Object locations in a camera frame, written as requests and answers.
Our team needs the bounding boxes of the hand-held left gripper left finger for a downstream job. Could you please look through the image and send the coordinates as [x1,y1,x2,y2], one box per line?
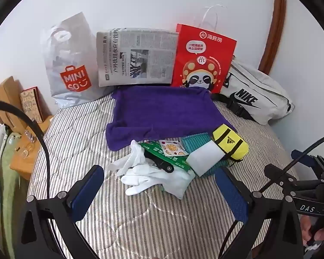
[20,164,106,259]

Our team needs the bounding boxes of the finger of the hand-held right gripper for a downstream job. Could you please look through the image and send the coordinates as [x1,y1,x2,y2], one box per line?
[291,150,318,165]
[265,164,320,195]

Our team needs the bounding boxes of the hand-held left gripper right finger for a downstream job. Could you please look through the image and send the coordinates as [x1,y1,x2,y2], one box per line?
[215,167,304,259]

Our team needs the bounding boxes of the white sponge block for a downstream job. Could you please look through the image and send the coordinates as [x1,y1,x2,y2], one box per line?
[187,140,226,177]

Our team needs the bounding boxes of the yellow pouch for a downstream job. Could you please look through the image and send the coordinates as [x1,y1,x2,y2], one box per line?
[212,124,249,164]

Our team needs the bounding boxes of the white glove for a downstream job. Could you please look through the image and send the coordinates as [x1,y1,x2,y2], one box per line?
[105,140,152,176]
[121,164,196,199]

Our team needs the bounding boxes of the green packet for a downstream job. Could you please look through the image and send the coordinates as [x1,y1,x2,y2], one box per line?
[139,140,195,172]

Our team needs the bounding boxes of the teal scrubbing cloth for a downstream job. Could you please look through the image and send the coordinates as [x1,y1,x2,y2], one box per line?
[179,132,231,177]

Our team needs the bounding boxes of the black watch strap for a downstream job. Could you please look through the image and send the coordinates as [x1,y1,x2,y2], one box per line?
[144,151,175,174]

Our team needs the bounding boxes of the fruit print wipe packet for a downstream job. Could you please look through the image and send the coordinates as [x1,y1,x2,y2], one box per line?
[159,139,189,157]

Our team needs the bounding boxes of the purple towel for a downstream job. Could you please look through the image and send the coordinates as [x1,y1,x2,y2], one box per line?
[105,86,237,152]

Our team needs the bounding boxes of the person's right hand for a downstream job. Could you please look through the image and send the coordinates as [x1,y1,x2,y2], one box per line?
[302,216,324,247]

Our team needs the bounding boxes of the striped bed quilt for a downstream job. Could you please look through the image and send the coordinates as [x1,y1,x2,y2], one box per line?
[27,86,300,259]

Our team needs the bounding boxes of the wooden bedside table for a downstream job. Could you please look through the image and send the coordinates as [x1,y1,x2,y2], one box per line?
[0,76,54,180]

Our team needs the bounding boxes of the green blanket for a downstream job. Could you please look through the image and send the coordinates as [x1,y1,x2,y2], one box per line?
[0,140,27,249]

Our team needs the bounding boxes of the clear glass trinkets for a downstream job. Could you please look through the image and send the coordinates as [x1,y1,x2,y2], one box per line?
[15,131,37,158]

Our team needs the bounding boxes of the white waist bag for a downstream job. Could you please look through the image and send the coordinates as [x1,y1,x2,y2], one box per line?
[212,55,295,126]

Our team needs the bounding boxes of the patterned book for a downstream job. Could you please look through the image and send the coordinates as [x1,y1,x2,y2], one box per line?
[19,86,45,123]

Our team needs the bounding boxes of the folded newspaper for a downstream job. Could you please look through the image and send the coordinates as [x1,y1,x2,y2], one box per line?
[96,28,180,88]

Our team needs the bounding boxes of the red paper bag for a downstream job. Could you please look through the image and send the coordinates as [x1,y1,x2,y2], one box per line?
[171,4,237,94]

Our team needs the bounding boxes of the white plastic shopping bag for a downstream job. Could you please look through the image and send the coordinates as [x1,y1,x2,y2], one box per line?
[40,12,116,108]

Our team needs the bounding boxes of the black cable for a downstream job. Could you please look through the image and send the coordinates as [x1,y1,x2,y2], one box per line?
[220,133,324,259]
[0,100,53,227]

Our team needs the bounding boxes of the wooden door frame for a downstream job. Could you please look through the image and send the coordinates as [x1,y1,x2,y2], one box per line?
[258,0,287,76]

